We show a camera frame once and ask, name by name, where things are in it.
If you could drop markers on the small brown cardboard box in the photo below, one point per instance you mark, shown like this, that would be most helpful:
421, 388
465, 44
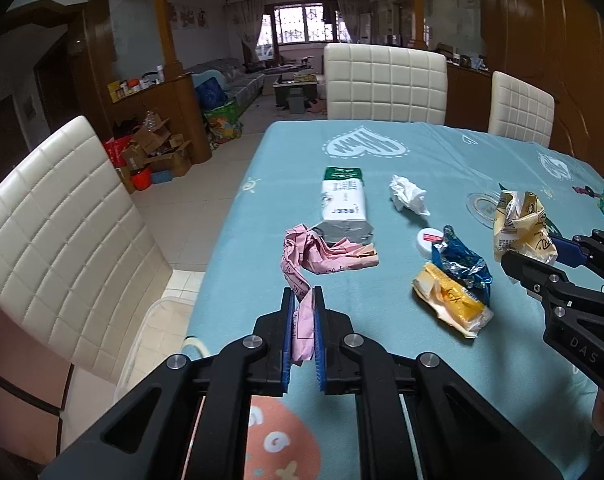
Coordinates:
126, 180

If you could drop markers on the white standing air conditioner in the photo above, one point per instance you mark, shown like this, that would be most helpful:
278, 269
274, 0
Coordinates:
365, 27

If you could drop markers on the cream quilted leather chair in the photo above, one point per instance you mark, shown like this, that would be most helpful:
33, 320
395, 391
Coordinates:
381, 80
519, 107
57, 220

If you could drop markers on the cream printed wrapper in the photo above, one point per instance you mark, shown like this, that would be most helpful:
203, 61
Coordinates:
519, 225

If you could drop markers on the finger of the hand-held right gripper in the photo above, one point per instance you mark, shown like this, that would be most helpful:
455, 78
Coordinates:
566, 250
531, 272

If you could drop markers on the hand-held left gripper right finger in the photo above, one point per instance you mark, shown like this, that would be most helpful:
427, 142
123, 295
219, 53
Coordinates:
319, 340

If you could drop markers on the blue patterned bag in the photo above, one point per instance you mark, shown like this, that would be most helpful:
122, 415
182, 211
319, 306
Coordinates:
211, 92

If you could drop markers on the brown wooden door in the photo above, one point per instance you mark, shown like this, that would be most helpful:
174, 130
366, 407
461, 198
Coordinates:
541, 35

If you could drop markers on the grey sofa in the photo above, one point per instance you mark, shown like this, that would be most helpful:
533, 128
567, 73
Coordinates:
242, 80

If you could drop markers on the grey stool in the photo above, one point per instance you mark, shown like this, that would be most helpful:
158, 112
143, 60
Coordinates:
296, 101

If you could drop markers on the yellow plastic wrapper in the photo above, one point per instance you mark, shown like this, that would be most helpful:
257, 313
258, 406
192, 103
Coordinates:
451, 300

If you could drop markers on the wall pictures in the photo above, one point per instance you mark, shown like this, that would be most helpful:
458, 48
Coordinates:
188, 16

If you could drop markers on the red bucket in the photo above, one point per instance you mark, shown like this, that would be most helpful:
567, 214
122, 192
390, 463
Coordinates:
141, 180

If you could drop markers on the brown wooden furniture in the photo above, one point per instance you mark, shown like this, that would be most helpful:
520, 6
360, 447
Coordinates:
17, 385

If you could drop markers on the blue foil wrapper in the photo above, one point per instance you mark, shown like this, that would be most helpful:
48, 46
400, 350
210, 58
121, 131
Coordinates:
461, 265

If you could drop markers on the white green paper packet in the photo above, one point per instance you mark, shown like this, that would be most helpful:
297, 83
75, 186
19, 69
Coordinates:
344, 200

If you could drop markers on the colourful woven bag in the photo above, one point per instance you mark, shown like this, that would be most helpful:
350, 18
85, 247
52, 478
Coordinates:
223, 124

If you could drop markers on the blue box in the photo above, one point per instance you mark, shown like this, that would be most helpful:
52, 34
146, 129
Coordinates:
162, 177

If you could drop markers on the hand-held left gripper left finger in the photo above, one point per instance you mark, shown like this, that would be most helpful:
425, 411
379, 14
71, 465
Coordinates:
288, 340

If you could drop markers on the open cardboard box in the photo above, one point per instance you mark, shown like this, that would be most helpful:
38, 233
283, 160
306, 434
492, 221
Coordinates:
151, 135
172, 160

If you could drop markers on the white bottle cap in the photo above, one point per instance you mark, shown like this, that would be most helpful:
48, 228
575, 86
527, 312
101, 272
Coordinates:
426, 240

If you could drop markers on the pink paper wrapper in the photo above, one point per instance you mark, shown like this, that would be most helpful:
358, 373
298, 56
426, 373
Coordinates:
307, 255

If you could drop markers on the dark coffee table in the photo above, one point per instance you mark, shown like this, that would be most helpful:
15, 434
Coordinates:
292, 82

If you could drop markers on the white tissue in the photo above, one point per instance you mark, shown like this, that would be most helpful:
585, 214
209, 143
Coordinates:
406, 195

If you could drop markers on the clear round dish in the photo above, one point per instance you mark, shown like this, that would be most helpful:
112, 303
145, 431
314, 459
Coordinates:
479, 205

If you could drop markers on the barred window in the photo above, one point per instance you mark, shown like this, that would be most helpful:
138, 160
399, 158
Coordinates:
299, 25

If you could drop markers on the wooden partition cabinet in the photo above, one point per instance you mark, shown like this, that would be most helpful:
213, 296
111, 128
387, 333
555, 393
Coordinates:
466, 92
182, 110

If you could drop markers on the patterned curtain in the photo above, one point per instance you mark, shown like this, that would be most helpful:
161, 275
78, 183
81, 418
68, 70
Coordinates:
352, 17
242, 30

